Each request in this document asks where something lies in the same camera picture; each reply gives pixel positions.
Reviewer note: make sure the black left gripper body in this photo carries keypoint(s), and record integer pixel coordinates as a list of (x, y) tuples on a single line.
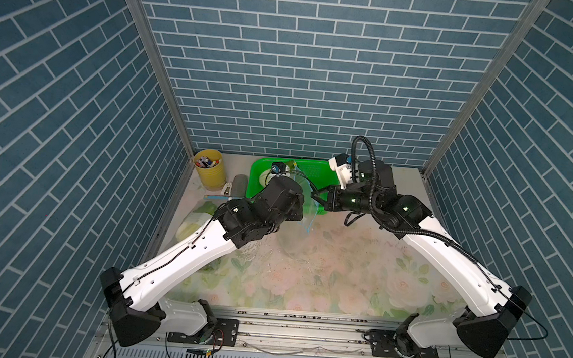
[(292, 212)]

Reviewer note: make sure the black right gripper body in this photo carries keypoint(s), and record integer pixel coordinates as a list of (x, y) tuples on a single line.
[(349, 202)]

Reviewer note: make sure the clear zipper bag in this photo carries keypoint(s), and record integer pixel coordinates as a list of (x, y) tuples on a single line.
[(186, 205), (295, 233)]

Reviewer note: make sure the chinese cabbage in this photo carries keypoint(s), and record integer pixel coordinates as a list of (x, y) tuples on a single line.
[(266, 176), (196, 219)]

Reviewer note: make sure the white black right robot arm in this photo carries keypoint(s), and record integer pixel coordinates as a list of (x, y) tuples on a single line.
[(493, 308)]

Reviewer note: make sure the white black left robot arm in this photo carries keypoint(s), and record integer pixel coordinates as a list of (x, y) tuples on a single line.
[(135, 297)]

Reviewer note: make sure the green plastic basket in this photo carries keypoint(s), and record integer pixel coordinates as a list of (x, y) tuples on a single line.
[(317, 171)]

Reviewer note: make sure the grey fabric roll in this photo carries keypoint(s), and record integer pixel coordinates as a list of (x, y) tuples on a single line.
[(239, 186)]

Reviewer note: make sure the white clip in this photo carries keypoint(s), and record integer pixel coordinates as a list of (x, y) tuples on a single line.
[(226, 190)]

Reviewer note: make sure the yellow pen cup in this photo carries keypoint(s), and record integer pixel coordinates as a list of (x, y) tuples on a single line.
[(211, 169)]

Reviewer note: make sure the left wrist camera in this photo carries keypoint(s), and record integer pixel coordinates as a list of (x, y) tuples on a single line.
[(279, 168)]

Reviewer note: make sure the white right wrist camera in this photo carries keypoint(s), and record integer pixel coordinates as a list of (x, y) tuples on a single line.
[(341, 166)]

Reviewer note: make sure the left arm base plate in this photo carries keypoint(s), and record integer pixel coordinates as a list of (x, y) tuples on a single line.
[(224, 333)]

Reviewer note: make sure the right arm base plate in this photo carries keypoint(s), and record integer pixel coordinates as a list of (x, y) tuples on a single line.
[(384, 344)]

